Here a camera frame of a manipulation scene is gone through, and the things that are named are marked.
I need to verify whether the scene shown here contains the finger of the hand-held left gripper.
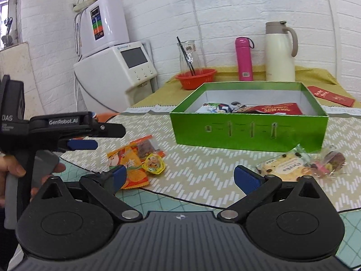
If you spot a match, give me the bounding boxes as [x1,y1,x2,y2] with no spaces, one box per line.
[57,139,99,152]

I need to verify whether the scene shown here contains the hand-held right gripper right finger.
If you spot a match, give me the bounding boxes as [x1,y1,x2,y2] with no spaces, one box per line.
[217,164,328,224]

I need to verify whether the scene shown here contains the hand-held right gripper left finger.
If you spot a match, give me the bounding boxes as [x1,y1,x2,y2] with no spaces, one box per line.
[34,164,143,223]

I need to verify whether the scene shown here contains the orange cartoon snack packet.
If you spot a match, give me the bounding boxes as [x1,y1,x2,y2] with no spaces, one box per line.
[106,146,142,176]

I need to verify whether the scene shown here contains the orange chip packet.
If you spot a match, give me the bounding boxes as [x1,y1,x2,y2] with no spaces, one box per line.
[121,169,150,190]

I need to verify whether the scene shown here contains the yellow round candy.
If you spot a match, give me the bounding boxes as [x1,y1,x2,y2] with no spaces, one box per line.
[141,152,165,175]

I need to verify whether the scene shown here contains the cream cookie packet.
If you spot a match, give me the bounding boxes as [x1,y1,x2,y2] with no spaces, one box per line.
[256,144,314,182]

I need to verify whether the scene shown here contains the clear packet with orange header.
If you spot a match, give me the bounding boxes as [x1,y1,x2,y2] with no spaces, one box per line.
[130,135,166,159]

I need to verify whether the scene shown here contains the green cardboard box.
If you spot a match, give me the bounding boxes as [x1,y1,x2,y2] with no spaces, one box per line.
[169,81,329,154]

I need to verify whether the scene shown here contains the red nut snack packet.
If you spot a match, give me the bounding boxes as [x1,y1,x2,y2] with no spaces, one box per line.
[239,103,304,116]

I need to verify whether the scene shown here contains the white cartoon snack packet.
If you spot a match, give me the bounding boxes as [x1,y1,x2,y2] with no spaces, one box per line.
[196,101,249,114]

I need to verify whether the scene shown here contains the clear candy packet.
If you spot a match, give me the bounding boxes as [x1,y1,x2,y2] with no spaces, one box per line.
[310,146,347,180]

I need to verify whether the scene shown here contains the person's left hand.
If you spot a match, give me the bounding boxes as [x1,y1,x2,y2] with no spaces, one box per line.
[0,154,67,207]

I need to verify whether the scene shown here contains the chevron patterned tablecloth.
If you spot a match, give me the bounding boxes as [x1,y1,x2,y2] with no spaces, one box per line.
[59,105,361,213]

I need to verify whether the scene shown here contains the green grid cutting mat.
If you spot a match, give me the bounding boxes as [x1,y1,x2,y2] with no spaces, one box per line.
[60,172,361,269]

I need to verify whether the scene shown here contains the white water dispenser with screen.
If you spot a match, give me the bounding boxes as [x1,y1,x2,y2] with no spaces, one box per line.
[73,41,158,113]

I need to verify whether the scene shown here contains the hanging scissors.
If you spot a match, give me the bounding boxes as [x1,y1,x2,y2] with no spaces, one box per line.
[1,16,14,46]

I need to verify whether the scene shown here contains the red plastic basin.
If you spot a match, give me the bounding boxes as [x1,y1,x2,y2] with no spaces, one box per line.
[175,68,218,90]

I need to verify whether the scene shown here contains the red envelope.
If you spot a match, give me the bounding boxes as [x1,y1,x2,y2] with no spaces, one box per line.
[306,85,356,108]

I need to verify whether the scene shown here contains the pink thermos bottle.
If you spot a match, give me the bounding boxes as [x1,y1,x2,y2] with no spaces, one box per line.
[235,36,255,81]

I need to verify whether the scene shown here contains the yellow tablecloth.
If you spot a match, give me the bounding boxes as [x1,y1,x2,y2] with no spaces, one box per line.
[130,65,361,108]

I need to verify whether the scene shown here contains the white water purifier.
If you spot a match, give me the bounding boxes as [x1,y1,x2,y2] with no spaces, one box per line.
[74,0,130,57]

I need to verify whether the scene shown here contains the cream thermal carafe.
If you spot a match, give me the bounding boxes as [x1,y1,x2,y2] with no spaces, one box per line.
[265,20,299,82]

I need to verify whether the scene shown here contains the black straw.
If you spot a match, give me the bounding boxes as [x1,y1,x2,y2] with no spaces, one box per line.
[180,45,197,76]
[176,36,195,76]

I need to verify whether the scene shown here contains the glass carafe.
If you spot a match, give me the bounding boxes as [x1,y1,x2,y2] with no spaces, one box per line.
[177,40,201,75]

